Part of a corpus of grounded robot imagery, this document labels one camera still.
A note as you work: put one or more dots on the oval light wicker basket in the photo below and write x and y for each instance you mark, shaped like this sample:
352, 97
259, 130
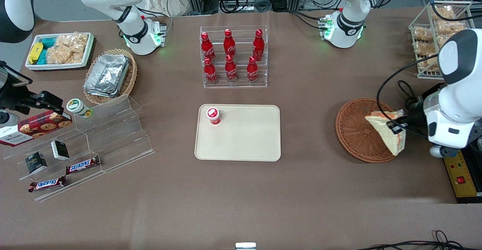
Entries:
130, 80

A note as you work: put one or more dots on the small red-lidded cup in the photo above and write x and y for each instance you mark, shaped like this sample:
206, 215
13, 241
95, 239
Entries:
213, 115

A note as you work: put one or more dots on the small black box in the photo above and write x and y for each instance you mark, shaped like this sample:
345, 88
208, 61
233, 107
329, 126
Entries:
60, 150
36, 162

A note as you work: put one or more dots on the brown chocolate bar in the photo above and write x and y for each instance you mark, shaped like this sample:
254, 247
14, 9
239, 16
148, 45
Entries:
47, 184
83, 165

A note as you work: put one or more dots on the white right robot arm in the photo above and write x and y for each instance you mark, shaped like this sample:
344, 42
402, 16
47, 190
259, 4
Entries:
128, 16

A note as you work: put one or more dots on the stack of foil trays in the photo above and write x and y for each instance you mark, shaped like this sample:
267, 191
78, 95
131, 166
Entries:
107, 75

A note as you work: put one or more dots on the beige plastic tray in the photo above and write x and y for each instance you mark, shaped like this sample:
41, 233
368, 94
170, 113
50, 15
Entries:
248, 137

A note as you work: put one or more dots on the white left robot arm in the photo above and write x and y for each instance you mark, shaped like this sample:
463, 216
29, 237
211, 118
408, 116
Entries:
459, 103

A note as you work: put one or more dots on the red cookie box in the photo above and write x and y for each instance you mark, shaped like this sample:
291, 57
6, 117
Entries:
37, 126

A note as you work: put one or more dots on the white rectangular bin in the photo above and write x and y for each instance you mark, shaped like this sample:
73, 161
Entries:
56, 66

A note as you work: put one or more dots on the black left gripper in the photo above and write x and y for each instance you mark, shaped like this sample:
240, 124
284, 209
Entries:
414, 119

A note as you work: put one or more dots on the black control box yellow panel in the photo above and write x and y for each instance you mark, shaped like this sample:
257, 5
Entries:
461, 189

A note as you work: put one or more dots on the red cola bottle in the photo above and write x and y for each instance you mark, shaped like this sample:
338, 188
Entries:
258, 46
229, 43
210, 72
206, 47
252, 70
231, 69

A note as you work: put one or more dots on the green-labelled white cup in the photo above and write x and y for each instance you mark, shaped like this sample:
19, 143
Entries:
77, 107

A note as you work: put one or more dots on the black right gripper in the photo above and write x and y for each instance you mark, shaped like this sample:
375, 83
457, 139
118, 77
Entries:
14, 95

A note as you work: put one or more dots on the clear bag of crackers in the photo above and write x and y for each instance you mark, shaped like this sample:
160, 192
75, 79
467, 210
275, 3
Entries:
75, 41
443, 13
442, 41
452, 28
424, 48
62, 56
422, 34

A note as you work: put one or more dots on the clear acrylic step display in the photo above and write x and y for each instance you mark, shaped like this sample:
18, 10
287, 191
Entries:
116, 137

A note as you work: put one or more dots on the round brown wicker basket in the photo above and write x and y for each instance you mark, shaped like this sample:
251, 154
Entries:
352, 133

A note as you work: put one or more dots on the teal snack packet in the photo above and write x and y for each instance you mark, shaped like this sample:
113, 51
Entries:
48, 42
43, 57

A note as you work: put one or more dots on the yellow snack packet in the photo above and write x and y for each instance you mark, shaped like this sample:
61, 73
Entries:
35, 52

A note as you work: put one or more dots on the triangular sandwich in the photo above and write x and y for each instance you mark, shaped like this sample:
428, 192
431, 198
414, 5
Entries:
382, 127

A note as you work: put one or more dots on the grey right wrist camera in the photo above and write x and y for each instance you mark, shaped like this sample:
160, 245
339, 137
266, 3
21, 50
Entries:
7, 119

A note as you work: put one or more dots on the clear acrylic bottle rack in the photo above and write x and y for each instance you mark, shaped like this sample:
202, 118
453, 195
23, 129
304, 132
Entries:
241, 84

